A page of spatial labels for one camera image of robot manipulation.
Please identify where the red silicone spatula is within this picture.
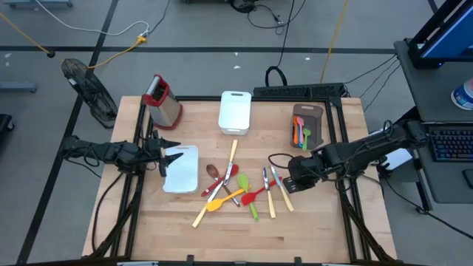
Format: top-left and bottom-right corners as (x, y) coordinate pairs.
(240, 176), (284, 207)

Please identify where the grey computer desk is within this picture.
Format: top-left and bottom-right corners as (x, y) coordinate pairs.
(393, 36), (473, 205)

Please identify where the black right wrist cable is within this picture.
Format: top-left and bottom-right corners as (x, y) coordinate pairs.
(267, 152), (296, 171)

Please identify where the cream handled table knife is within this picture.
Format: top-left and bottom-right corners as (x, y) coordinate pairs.
(270, 164), (296, 213)
(191, 180), (227, 228)
(223, 139), (239, 187)
(262, 166), (276, 219)

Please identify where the long black floor cable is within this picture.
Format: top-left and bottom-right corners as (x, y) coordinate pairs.
(380, 173), (473, 242)

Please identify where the small white plastic bin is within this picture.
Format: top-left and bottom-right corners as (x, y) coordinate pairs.
(217, 90), (253, 136)

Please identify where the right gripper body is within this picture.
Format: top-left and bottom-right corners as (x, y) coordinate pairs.
(287, 154), (323, 185)

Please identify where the white floor cable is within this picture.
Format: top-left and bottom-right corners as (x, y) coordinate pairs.
(35, 0), (150, 37)

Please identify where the black floor fan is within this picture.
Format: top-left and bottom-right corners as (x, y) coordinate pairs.
(61, 58), (119, 129)

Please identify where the black computer monitor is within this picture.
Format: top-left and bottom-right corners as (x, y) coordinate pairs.
(408, 0), (473, 69)

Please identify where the white and blue tub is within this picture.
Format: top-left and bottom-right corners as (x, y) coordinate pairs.
(450, 77), (473, 112)

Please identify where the black looped cable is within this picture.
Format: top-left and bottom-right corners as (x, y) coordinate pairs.
(264, 0), (296, 88)

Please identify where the black perforated power strip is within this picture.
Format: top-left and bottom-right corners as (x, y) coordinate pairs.
(253, 82), (347, 100)

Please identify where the brown wooden spoon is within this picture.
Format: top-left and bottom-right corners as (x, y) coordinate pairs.
(205, 164), (241, 208)

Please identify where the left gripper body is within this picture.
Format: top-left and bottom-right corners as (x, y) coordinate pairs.
(142, 128), (168, 177)

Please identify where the pink silicone spatula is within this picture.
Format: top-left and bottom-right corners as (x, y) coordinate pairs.
(296, 116), (305, 146)

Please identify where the thin black cable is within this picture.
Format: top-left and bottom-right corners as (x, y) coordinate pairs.
(343, 53), (399, 86)
(360, 61), (402, 112)

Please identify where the black aluminium table frame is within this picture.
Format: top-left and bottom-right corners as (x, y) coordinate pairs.
(81, 95), (399, 266)

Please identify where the black cable bundle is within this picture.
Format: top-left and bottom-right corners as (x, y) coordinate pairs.
(228, 0), (307, 36)

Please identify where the large white plastic bin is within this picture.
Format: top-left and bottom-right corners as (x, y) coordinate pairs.
(162, 144), (200, 194)

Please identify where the yellow floor cable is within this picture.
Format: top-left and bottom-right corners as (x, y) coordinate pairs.
(319, 0), (350, 84)

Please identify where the yellow extension cable with plug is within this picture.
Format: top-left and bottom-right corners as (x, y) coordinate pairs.
(0, 12), (149, 70)

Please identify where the thick black hanging cable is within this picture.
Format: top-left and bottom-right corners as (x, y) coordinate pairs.
(91, 171), (125, 253)

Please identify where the long green silicone spoon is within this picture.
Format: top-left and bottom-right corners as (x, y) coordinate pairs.
(236, 173), (260, 222)

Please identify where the yellow silicone spatula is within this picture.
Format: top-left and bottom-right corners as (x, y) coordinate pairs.
(205, 187), (248, 213)

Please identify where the black chair caster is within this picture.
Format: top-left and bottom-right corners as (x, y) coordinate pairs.
(0, 113), (16, 134)

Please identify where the grey translucent plastic bin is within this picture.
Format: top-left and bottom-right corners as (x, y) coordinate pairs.
(290, 103), (325, 149)

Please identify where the red and steel container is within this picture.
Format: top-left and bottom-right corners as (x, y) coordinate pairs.
(142, 73), (184, 131)

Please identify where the red silicone spoon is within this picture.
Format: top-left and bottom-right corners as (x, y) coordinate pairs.
(200, 164), (240, 197)

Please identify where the black backlit keyboard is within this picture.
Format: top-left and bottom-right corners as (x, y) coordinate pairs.
(428, 124), (473, 163)

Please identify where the grey furniture foot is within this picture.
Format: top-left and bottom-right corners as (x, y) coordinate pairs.
(3, 0), (74, 10)
(0, 81), (38, 94)

